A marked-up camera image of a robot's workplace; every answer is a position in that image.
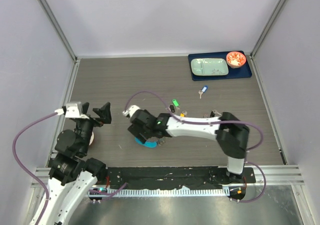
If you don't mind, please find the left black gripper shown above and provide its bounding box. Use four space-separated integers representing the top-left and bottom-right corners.
76 101 112 154

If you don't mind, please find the metal keyring holder blue handle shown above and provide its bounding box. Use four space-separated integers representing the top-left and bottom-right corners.
135 137 165 148

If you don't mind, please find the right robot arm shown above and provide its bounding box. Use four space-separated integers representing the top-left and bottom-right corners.
122 105 250 183

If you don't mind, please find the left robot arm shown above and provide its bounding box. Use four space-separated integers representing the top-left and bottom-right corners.
30 102 112 225

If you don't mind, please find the black tagged key bunch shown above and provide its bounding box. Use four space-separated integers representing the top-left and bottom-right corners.
165 104 176 114

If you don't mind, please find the green tagged key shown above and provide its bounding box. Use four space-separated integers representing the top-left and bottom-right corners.
172 99 180 110

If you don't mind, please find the blue tagged key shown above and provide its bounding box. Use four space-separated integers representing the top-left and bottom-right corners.
198 85 208 99

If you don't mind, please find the light green rectangular plate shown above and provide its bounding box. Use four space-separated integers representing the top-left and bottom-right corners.
190 58 229 77

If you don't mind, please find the red patterned bowl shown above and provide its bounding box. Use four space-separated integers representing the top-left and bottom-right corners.
226 51 247 69

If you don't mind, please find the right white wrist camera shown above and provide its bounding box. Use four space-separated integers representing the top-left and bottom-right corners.
122 105 140 118

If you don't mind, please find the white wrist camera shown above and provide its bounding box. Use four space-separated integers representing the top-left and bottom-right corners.
122 105 140 118
62 101 88 119

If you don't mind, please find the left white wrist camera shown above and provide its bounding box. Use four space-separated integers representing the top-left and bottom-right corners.
62 101 88 119

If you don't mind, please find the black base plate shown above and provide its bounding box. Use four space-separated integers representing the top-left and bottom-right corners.
88 166 256 200

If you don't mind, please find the white slotted cable duct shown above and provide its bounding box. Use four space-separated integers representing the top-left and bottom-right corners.
113 186 230 198

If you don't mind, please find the aluminium frame rail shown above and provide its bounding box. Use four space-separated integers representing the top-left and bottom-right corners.
31 59 82 188

